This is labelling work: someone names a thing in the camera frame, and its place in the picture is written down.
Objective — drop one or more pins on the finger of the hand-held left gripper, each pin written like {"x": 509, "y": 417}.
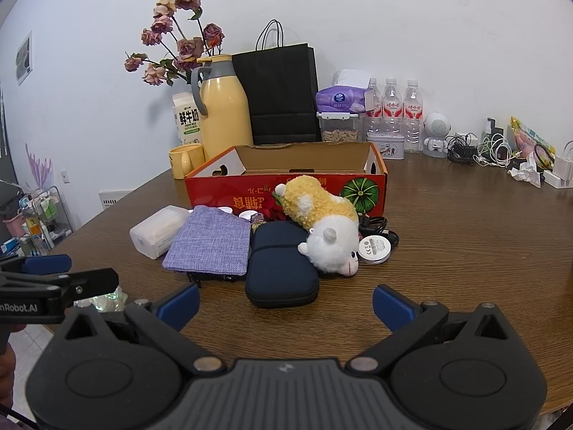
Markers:
{"x": 94, "y": 282}
{"x": 47, "y": 263}

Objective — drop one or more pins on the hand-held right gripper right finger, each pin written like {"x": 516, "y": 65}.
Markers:
{"x": 394, "y": 307}

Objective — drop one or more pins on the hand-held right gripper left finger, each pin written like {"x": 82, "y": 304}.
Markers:
{"x": 181, "y": 307}

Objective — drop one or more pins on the pale green plastic packet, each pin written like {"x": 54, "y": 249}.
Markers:
{"x": 112, "y": 302}

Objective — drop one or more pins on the white round charger puck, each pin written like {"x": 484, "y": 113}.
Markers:
{"x": 375, "y": 249}

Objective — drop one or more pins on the purple cloth pouch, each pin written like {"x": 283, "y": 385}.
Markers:
{"x": 208, "y": 242}

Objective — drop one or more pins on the white plastic box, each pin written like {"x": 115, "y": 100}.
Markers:
{"x": 154, "y": 233}

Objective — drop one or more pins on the navy zip case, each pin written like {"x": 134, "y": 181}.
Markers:
{"x": 282, "y": 277}
{"x": 277, "y": 233}

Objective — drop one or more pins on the red cardboard box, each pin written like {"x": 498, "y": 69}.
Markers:
{"x": 215, "y": 192}

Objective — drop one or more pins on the yellow white plush toy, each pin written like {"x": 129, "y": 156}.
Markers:
{"x": 313, "y": 208}

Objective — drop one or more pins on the red artificial flower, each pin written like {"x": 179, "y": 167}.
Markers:
{"x": 274, "y": 210}

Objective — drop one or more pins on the person's left hand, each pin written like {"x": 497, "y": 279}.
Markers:
{"x": 6, "y": 371}

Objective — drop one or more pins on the metal storage rack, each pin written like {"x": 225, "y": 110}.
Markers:
{"x": 44, "y": 224}

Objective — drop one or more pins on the pink plastic basket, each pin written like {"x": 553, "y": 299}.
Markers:
{"x": 13, "y": 226}

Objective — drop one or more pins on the white vent panel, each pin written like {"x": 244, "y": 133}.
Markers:
{"x": 112, "y": 199}

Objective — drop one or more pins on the yellow mug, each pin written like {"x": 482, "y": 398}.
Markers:
{"x": 188, "y": 161}

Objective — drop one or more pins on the white tin box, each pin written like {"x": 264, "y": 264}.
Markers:
{"x": 385, "y": 148}

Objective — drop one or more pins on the white robot toy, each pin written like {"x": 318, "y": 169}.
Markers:
{"x": 436, "y": 127}

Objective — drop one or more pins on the white milk carton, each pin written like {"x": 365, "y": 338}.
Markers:
{"x": 186, "y": 121}

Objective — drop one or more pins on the clear food container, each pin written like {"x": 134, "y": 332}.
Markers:
{"x": 338, "y": 130}

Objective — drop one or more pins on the crumpled white tissue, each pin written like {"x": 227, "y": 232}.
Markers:
{"x": 526, "y": 170}

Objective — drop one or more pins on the clear water bottle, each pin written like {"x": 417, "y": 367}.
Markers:
{"x": 392, "y": 107}
{"x": 412, "y": 112}
{"x": 376, "y": 107}

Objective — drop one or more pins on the yellow thermos jug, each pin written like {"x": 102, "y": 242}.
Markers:
{"x": 226, "y": 112}

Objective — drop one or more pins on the small black device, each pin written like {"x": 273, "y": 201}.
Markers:
{"x": 492, "y": 127}

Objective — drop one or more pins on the yellow snack bag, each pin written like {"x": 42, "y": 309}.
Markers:
{"x": 528, "y": 141}

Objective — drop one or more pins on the purple tissue pack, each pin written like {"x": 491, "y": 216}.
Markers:
{"x": 340, "y": 98}

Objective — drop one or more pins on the white power adapter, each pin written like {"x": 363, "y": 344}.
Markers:
{"x": 562, "y": 165}

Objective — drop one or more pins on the black paper bag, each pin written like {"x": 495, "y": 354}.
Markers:
{"x": 277, "y": 98}

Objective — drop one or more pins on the dried pink roses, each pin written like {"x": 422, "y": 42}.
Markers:
{"x": 188, "y": 47}

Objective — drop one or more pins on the white wall socket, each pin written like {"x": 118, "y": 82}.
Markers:
{"x": 65, "y": 176}

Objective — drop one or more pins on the purple flower wall sticker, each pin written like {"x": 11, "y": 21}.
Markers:
{"x": 40, "y": 170}

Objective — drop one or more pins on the wall poster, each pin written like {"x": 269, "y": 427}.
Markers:
{"x": 24, "y": 58}

